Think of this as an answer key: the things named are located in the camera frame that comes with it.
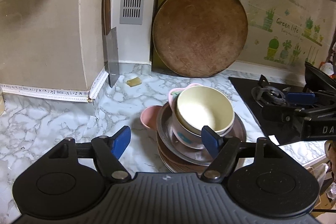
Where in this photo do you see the pink steel-lined bowl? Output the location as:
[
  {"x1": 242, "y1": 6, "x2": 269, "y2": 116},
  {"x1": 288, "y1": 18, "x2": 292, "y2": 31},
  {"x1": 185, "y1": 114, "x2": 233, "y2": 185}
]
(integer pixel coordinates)
[{"x1": 167, "y1": 83, "x2": 235, "y2": 149}]

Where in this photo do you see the white floral plate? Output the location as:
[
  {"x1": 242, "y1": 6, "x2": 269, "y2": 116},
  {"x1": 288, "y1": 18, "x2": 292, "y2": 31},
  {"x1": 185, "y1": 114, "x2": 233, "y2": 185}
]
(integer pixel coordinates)
[{"x1": 157, "y1": 133, "x2": 213, "y2": 174}]

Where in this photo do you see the cream white bowl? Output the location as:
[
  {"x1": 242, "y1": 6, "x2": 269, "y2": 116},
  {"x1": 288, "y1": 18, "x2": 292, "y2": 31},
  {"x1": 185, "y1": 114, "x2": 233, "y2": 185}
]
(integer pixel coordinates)
[{"x1": 175, "y1": 85, "x2": 235, "y2": 135}]

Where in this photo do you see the person's right hand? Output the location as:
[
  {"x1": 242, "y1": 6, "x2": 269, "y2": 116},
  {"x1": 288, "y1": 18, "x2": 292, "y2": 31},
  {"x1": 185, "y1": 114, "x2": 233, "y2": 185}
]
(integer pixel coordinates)
[{"x1": 325, "y1": 140, "x2": 336, "y2": 173}]

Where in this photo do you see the black gas stove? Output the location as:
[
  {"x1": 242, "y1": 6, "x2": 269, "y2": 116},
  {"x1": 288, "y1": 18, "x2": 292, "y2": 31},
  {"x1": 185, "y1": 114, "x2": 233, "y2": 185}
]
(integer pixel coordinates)
[{"x1": 228, "y1": 76, "x2": 326, "y2": 146}]

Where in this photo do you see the black wok pan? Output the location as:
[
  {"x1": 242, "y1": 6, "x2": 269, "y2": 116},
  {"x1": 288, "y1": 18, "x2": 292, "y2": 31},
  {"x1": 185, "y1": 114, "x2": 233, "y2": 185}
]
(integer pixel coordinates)
[{"x1": 305, "y1": 61, "x2": 336, "y2": 92}]

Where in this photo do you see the music-note edge tape strip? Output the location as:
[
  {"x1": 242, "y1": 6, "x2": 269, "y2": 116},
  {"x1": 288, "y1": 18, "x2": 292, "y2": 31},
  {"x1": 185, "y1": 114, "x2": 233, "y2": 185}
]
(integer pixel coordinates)
[{"x1": 1, "y1": 69, "x2": 109, "y2": 102}]

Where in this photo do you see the small yellow sponge piece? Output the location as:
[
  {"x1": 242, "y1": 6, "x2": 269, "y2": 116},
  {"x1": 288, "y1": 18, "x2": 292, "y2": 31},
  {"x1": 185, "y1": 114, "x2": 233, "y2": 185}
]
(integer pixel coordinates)
[{"x1": 126, "y1": 77, "x2": 142, "y2": 87}]

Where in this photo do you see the steel cleaver knife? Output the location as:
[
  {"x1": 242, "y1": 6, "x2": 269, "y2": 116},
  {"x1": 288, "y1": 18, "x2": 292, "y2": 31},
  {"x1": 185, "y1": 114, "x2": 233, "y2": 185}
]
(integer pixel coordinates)
[{"x1": 101, "y1": 0, "x2": 120, "y2": 88}]

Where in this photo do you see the round wooden cutting board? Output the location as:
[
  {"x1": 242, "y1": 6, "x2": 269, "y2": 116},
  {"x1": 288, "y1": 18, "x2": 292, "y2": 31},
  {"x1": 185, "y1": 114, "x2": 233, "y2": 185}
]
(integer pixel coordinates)
[{"x1": 152, "y1": 0, "x2": 248, "y2": 78}]

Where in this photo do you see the gas burner ring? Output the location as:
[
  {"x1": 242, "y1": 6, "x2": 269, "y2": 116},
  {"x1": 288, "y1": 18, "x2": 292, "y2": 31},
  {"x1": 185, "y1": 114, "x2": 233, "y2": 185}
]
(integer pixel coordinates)
[{"x1": 251, "y1": 74, "x2": 289, "y2": 108}]

